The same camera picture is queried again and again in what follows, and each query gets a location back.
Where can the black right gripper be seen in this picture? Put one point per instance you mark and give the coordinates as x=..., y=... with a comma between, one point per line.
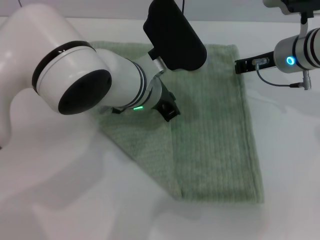
x=263, y=61

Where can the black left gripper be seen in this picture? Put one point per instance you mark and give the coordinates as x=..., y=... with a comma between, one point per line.
x=166, y=97

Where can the green ribbed towel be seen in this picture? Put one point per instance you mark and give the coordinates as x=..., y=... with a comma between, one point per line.
x=212, y=130

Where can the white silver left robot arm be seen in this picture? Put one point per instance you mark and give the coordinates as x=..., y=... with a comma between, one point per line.
x=75, y=75

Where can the black left wrist camera housing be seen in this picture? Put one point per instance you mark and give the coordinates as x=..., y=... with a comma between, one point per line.
x=175, y=37

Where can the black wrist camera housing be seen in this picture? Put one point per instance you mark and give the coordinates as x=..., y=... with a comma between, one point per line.
x=175, y=37
x=295, y=5

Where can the black right wrist camera housing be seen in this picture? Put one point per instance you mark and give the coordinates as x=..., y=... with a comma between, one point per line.
x=295, y=5

